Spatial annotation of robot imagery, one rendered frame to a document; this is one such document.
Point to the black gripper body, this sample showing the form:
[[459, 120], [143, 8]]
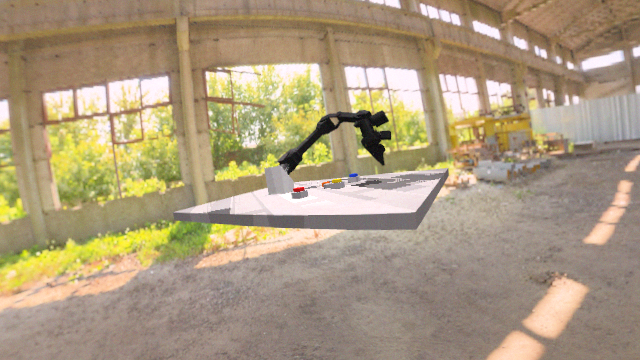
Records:
[[369, 138]]

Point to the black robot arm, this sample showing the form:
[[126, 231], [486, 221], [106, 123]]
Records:
[[362, 119]]

